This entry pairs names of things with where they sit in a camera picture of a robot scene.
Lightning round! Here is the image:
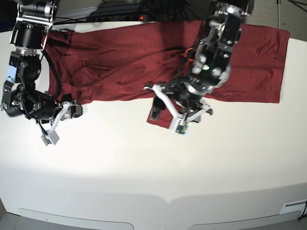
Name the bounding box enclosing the black cable at table corner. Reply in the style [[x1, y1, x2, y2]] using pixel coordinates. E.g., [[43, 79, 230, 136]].
[[297, 200, 307, 221]]

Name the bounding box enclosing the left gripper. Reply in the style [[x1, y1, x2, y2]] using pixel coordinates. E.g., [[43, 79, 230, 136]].
[[150, 77, 213, 123]]

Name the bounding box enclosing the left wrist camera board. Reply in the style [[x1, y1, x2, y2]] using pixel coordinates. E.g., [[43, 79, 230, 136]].
[[168, 117, 190, 135]]

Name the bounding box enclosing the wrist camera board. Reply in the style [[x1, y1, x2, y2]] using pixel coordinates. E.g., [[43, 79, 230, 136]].
[[41, 130, 59, 146], [168, 117, 190, 135]]

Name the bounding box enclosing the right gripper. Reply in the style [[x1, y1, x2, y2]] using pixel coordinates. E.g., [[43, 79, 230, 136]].
[[1, 90, 83, 124]]

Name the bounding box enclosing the black power strip red switch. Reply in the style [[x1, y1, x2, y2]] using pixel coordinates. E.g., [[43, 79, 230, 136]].
[[87, 14, 146, 22]]

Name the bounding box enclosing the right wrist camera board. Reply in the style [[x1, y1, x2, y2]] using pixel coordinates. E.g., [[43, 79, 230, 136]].
[[41, 130, 59, 146]]

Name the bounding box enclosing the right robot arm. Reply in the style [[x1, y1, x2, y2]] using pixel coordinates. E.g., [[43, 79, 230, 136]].
[[0, 0, 83, 124]]

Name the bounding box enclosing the white label plate on table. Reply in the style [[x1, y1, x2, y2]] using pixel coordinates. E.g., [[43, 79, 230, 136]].
[[280, 200, 307, 215]]

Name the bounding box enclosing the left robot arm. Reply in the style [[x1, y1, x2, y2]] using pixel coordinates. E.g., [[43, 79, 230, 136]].
[[144, 0, 255, 122]]

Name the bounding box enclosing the thin white vertical pole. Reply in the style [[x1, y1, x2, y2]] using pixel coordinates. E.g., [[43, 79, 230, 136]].
[[276, 0, 281, 29]]

